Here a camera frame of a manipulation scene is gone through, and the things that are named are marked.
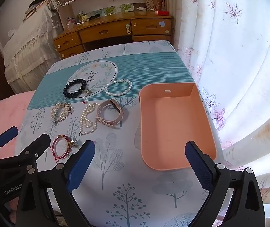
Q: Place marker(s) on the pink blanket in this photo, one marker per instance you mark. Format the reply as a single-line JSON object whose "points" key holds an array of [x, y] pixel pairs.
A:
{"points": [[9, 113]]}

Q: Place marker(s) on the tree print tablecloth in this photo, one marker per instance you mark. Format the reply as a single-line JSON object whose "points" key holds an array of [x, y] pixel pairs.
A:
{"points": [[116, 151]]}

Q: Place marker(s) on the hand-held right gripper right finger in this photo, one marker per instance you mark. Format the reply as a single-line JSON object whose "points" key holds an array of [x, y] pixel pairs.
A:
{"points": [[200, 167]]}

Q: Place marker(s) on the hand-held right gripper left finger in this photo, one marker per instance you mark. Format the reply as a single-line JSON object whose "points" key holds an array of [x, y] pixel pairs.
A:
{"points": [[80, 167]]}

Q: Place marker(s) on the gold hair claw clip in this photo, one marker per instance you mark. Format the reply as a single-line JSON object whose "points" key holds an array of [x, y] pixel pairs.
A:
{"points": [[87, 91]]}

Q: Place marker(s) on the floral container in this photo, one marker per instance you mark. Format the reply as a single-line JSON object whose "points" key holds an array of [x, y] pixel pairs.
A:
{"points": [[154, 3]]}

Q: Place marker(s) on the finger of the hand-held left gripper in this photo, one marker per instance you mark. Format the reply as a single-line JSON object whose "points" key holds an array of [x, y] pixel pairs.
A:
{"points": [[38, 146], [7, 136]]}

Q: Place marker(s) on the wooden desk with drawers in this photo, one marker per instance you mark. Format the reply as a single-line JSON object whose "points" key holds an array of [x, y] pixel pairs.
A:
{"points": [[106, 30]]}

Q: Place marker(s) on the pink plastic box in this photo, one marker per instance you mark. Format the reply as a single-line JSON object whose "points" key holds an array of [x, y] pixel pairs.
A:
{"points": [[172, 127]]}

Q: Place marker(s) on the white lace bed cover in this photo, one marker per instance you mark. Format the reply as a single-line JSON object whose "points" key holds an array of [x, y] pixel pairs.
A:
{"points": [[26, 52]]}

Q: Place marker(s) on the green picture card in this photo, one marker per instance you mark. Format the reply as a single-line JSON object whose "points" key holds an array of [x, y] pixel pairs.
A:
{"points": [[109, 10], [126, 7]]}

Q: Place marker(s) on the red box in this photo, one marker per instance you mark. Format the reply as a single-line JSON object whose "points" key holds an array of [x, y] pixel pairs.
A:
{"points": [[162, 12]]}

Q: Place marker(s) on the white bottle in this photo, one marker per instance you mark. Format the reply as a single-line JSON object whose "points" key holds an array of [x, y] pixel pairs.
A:
{"points": [[141, 9]]}

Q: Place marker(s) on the white drawer hook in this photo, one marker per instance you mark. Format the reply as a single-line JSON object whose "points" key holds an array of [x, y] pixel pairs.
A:
{"points": [[127, 28]]}

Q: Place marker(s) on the white leaf print curtain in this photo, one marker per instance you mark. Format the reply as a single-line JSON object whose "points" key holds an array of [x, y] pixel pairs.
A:
{"points": [[239, 63]]}

